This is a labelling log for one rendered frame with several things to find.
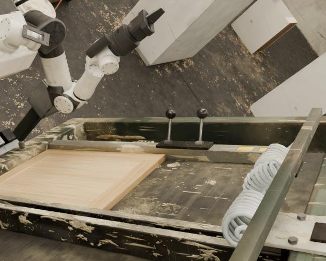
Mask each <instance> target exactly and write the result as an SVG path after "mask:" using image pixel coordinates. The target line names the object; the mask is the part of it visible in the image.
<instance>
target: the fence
mask: <svg viewBox="0 0 326 261"><path fill-rule="evenodd" d="M157 144H158V143H154V142H120V141H85V140H54V141H52V142H50V143H49V144H48V148H49V149H60V150H82V151H104V152H126V153H148V154H165V155H166V159H170V160H189V161H208V162H228V163H247V164H255V162H256V161H257V159H258V158H259V157H260V155H261V154H262V153H263V152H264V151H259V149H260V148H261V147H262V148H268V147H269V146H241V145H223V144H214V145H213V146H212V147H211V148H210V149H209V150H190V149H163V148H156V145H157ZM238 147H254V148H253V150H252V151H244V150H237V149H238Z"/></svg>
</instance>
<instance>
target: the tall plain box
mask: <svg viewBox="0 0 326 261"><path fill-rule="evenodd" d="M253 1H254V0H139V1H138V3H137V4H136V5H135V6H134V8H133V9H132V10H131V11H130V12H129V14H128V15H127V16H126V17H125V18H124V20H123V21H122V24H126V25H128V24H129V23H130V21H131V20H133V19H134V18H135V17H136V16H137V15H138V13H139V12H140V11H141V10H142V9H144V10H146V11H147V13H151V12H152V11H154V10H155V9H157V8H158V7H160V6H162V8H163V9H164V10H165V13H164V14H163V15H162V16H161V17H160V18H159V19H158V20H157V21H156V22H155V23H154V30H155V32H154V33H153V34H152V35H151V36H147V37H145V38H144V39H143V40H142V41H140V42H139V43H140V44H139V46H137V47H136V51H137V52H138V54H139V55H140V57H141V58H142V60H143V61H144V63H145V64H146V66H150V65H155V64H161V63H166V62H172V61H177V60H182V59H186V58H189V57H193V56H194V55H195V54H196V53H197V52H198V51H199V50H201V49H202V48H203V47H204V46H205V45H206V44H207V43H208V42H209V41H210V40H211V39H212V38H214V37H215V36H216V35H217V34H218V33H219V32H220V31H221V30H222V29H223V28H224V27H225V26H227V25H228V24H229V23H230V22H231V21H232V20H233V19H234V18H235V17H236V16H237V15H239V14H240V13H241V12H242V11H243V10H244V9H245V8H246V7H247V6H248V5H249V4H250V3H252V2H253Z"/></svg>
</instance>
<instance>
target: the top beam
mask: <svg viewBox="0 0 326 261"><path fill-rule="evenodd" d="M304 214H306V215H310V216H321V217H326V153H325V156H324V159H323V162H322V164H321V167H320V170H319V173H318V176H317V179H316V182H315V185H314V187H313V190H312V193H311V195H310V198H309V201H308V204H307V207H306V209H305V212H304ZM287 261H326V256H324V255H318V254H311V253H306V252H300V251H294V250H291V251H290V254H289V257H288V260H287Z"/></svg>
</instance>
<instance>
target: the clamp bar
mask: <svg viewBox="0 0 326 261"><path fill-rule="evenodd" d="M268 165H269V166H268ZM279 168H280V166H279V165H278V164H277V163H276V162H275V161H271V162H264V164H260V165H259V166H256V167H255V169H252V170H251V172H250V173H248V174H247V177H246V178H245V179H244V184H243V185H242V187H243V191H244V190H254V191H257V192H259V193H261V194H264V193H265V190H266V189H267V187H269V186H270V184H271V183H272V181H273V179H274V177H275V175H276V173H277V172H278V170H279ZM276 170H277V171H276ZM249 184H250V185H249ZM316 222H319V223H326V217H321V216H310V215H306V214H304V213H298V214H292V213H283V212H279V213H278V215H277V217H276V219H275V221H274V224H273V226H272V228H271V230H270V232H269V235H268V237H267V239H266V241H265V243H264V245H263V248H262V250H261V252H260V254H259V256H258V259H257V261H287V260H288V257H289V254H290V250H294V251H300V252H306V253H311V254H318V255H324V256H326V243H320V242H312V241H310V240H311V237H312V234H313V230H314V227H315V224H316ZM0 228H2V229H7V230H12V231H17V232H21V233H25V234H30V235H35V236H40V237H45V238H50V239H55V240H60V241H65V242H70V243H75V244H80V245H84V246H88V247H93V248H98V249H103V250H108V251H112V252H118V253H123V254H127V255H132V256H137V257H142V258H147V259H152V260H157V261H229V259H230V257H231V255H232V254H233V252H234V250H235V247H233V246H232V245H230V244H229V243H228V242H227V240H226V239H225V238H224V236H223V232H222V229H221V226H216V225H209V224H202V223H195V222H188V221H180V220H173V219H166V218H161V217H154V216H147V215H139V214H132V213H125V212H118V211H111V210H104V209H96V208H89V207H82V206H74V205H67V204H60V203H55V202H48V201H41V200H34V199H27V198H20V197H12V196H5V195H0Z"/></svg>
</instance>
